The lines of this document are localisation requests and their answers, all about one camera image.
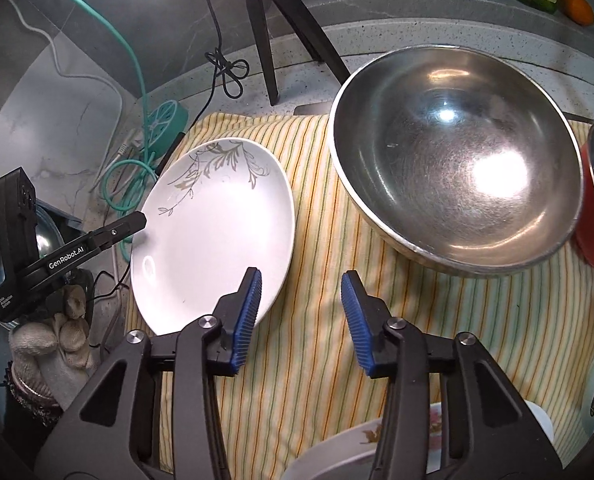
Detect white plate grey leaf pattern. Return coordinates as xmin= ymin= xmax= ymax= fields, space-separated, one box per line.
xmin=130 ymin=138 xmax=296 ymax=335

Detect white plate pink flowers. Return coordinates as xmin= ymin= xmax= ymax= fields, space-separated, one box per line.
xmin=281 ymin=401 xmax=554 ymax=480

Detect left gloved hand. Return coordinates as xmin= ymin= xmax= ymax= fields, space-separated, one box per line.
xmin=9 ymin=285 xmax=96 ymax=410

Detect teal round fan gadget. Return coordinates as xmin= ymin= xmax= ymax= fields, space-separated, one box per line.
xmin=146 ymin=100 xmax=189 ymax=159

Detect large stainless steel bowl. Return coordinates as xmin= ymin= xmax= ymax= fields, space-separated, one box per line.
xmin=327 ymin=44 xmax=583 ymax=278

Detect black tripod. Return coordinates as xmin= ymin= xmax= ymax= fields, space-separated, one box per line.
xmin=229 ymin=0 xmax=353 ymax=108

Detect orange fruit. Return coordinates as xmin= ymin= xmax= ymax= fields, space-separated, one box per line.
xmin=558 ymin=0 xmax=594 ymax=27

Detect teal cable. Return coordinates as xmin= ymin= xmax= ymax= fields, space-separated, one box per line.
xmin=29 ymin=0 xmax=161 ymax=264

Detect black cable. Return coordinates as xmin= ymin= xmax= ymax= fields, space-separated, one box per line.
xmin=188 ymin=0 xmax=251 ymax=134

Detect white cable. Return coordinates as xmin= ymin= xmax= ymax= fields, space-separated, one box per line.
xmin=1 ymin=0 xmax=126 ymax=162

